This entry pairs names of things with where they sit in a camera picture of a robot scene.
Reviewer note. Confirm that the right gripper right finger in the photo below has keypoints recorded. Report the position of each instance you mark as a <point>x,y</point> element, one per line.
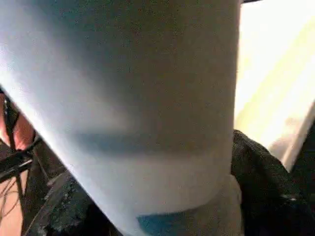
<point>270,191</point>

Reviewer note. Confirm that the white plastic table leg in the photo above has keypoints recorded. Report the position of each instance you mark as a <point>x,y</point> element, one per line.
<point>135,98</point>

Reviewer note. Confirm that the white plastic table top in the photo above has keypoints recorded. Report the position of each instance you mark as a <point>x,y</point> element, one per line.
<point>275,73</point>

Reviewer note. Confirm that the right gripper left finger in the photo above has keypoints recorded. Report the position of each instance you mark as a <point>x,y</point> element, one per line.
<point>66,209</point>

